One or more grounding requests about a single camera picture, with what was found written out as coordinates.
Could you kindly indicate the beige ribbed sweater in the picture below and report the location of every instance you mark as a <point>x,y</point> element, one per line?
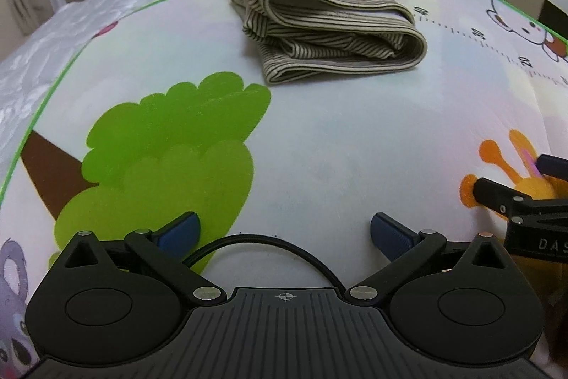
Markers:
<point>337,15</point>

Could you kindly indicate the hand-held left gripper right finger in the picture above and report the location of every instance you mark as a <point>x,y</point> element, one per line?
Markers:
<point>392,237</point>

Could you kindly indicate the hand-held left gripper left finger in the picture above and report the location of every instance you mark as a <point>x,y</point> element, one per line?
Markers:
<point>179,234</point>

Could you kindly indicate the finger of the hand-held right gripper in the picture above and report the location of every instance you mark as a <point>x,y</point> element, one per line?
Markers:
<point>552,166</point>
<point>495,192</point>

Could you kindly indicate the cartoon printed play mat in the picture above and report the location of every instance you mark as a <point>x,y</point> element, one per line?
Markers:
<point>355,130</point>

